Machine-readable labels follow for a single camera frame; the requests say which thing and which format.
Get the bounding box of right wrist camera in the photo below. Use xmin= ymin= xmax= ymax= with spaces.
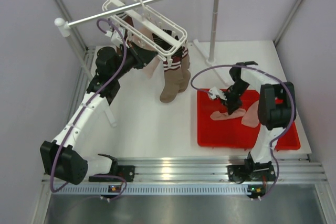
xmin=208 ymin=87 xmax=227 ymax=101

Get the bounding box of white plastic clip hanger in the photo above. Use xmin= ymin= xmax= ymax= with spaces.
xmin=102 ymin=0 xmax=187 ymax=66

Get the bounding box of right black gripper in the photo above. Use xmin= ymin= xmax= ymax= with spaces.
xmin=218 ymin=80 xmax=250 ymax=114

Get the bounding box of white metal drying rack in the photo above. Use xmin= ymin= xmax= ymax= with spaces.
xmin=54 ymin=0 xmax=232 ymax=127

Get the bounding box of aluminium mounting rail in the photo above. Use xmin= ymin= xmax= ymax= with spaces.
xmin=54 ymin=158 xmax=328 ymax=199

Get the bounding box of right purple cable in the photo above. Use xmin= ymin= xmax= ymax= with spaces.
xmin=190 ymin=63 xmax=296 ymax=200

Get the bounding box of dark brown hanging sock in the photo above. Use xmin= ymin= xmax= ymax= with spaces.
xmin=116 ymin=12 xmax=134 ymax=55

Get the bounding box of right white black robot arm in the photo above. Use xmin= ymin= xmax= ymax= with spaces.
xmin=220 ymin=61 xmax=297 ymax=184

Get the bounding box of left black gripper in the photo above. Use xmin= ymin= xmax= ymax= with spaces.
xmin=111 ymin=40 xmax=158 ymax=80

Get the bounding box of thick pink sock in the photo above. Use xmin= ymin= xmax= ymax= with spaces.
xmin=210 ymin=109 xmax=246 ymax=121

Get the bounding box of taupe sock with striped cuff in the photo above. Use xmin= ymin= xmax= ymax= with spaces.
xmin=160 ymin=61 xmax=183 ymax=103

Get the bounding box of purple cable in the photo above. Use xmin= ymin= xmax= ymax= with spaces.
xmin=49 ymin=18 xmax=128 ymax=201
xmin=190 ymin=63 xmax=296 ymax=200

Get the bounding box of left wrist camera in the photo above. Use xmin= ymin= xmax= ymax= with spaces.
xmin=105 ymin=30 xmax=125 ymax=46

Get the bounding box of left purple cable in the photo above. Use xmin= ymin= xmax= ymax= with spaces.
xmin=49 ymin=18 xmax=128 ymax=201

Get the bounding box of black white striped sock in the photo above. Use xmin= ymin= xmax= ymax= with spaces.
xmin=152 ymin=29 xmax=176 ymax=51

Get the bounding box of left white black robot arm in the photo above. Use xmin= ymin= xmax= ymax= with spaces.
xmin=40 ymin=43 xmax=157 ymax=185

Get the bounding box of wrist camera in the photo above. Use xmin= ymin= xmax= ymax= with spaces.
xmin=208 ymin=87 xmax=227 ymax=101
xmin=105 ymin=30 xmax=125 ymax=46

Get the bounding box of red plastic tray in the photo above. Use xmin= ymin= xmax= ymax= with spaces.
xmin=197 ymin=90 xmax=301 ymax=151

